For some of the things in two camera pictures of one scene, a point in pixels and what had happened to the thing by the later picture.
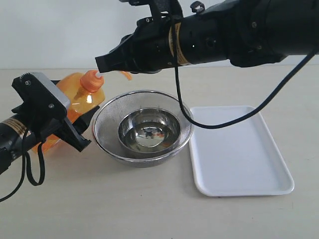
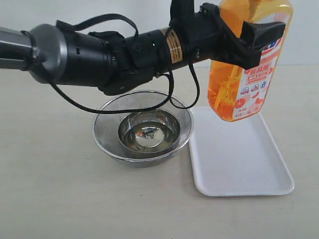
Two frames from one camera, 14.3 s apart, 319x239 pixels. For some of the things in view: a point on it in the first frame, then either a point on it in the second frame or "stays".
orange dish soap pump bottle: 83,94 -> 236,93
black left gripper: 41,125 -> 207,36
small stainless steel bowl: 148,130 stays
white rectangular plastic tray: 242,159 stays
